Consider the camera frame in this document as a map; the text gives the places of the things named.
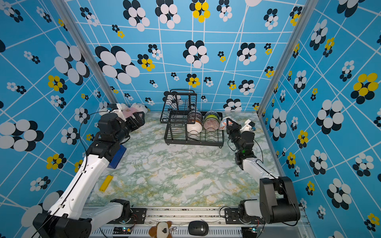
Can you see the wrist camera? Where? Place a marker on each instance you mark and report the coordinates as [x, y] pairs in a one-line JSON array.
[[249, 126], [118, 109]]

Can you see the yellow block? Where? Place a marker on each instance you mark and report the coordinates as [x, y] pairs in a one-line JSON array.
[[106, 183]]

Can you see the white plush toy pink shirt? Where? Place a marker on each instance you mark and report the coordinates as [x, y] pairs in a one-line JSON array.
[[135, 107]]

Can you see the plain white bowl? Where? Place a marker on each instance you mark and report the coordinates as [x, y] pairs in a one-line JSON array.
[[195, 128]]

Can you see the red blue patterned bowl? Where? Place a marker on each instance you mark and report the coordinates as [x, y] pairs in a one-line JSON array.
[[223, 124]]

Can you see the black computer mouse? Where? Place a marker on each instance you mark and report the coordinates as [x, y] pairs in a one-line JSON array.
[[198, 228]]

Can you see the brown plush dog toy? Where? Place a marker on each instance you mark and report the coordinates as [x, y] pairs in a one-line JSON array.
[[161, 230]]

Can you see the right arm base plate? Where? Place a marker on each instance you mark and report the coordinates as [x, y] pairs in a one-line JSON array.
[[232, 217]]

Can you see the left circuit board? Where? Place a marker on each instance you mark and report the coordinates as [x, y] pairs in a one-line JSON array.
[[122, 230]]

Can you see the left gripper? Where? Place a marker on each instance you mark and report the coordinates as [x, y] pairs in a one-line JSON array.
[[141, 122]]

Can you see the black wire dish rack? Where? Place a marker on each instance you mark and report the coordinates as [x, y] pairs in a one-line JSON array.
[[186, 124]]

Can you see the blue tape dispenser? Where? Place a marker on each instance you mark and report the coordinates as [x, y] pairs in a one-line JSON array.
[[117, 158]]

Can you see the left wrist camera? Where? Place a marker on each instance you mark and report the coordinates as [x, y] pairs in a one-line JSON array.
[[118, 109]]

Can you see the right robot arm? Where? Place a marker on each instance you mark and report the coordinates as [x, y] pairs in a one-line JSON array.
[[277, 201]]

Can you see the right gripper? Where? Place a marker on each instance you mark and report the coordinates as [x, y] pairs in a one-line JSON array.
[[231, 131]]

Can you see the circuit board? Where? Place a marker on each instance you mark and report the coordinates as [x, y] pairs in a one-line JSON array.
[[249, 232], [122, 230]]

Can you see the pink striped bowl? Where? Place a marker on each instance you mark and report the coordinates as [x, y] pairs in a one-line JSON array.
[[211, 124]]

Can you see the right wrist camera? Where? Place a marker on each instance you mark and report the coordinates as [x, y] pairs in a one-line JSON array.
[[249, 126]]

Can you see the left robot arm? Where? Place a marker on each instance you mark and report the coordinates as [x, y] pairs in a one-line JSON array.
[[64, 220]]

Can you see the right circuit board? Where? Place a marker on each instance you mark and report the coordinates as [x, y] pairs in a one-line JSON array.
[[249, 232]]

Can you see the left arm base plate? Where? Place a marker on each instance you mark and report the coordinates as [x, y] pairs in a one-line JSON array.
[[137, 217]]

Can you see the brown white patterned bowl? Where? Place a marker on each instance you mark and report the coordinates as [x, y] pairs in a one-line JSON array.
[[194, 116]]

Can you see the lime green bowl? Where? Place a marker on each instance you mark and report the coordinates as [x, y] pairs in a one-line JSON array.
[[211, 114]]

